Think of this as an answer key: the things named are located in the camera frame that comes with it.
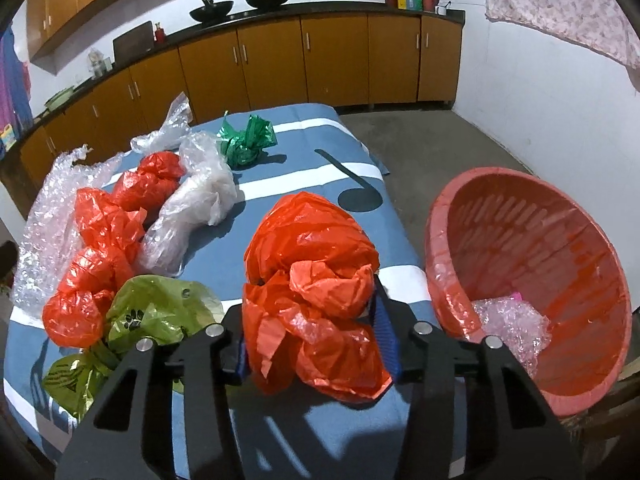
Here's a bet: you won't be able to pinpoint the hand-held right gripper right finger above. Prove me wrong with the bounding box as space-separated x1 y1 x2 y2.
369 275 586 480

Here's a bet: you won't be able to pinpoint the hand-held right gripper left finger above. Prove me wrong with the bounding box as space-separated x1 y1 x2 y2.
54 302 252 480

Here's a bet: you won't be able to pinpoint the large red plastic bag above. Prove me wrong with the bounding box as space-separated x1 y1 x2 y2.
242 191 394 403

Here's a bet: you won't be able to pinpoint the olive paw print bag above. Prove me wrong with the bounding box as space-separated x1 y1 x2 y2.
42 275 225 421

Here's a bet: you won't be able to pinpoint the small bubble wrap piece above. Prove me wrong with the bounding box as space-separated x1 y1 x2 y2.
472 297 551 376

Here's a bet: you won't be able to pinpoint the red plastic basket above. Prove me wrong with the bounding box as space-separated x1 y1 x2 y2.
425 167 633 418

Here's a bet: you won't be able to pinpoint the long clear plastic bag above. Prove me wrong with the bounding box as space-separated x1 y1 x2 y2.
137 132 246 277

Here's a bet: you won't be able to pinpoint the long red plastic bag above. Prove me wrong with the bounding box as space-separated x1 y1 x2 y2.
42 187 147 348

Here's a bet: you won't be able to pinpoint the small red plastic bag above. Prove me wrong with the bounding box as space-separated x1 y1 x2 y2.
110 151 186 213

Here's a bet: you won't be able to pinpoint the green foil bag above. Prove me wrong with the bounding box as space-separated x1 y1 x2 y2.
216 114 277 167

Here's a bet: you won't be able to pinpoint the large bubble wrap sheet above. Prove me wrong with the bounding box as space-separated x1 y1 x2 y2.
10 144 126 311

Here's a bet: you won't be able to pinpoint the blue striped blanket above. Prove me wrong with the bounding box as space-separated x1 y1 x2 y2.
2 102 468 480

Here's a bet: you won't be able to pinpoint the wooden lower kitchen cabinets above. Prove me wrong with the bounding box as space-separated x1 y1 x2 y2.
0 2 466 196

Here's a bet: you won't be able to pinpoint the green basin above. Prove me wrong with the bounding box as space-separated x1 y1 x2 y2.
44 87 76 109

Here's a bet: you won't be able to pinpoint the clear glass jar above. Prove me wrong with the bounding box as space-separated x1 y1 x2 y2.
87 49 114 76

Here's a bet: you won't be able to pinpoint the dark cutting board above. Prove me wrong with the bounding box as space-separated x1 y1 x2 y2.
112 21 156 63

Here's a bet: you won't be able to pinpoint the colourful hanging cloth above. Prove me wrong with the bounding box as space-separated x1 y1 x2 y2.
0 25 33 151

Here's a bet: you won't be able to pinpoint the pink floral hanging cloth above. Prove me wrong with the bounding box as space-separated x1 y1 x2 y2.
485 0 640 69

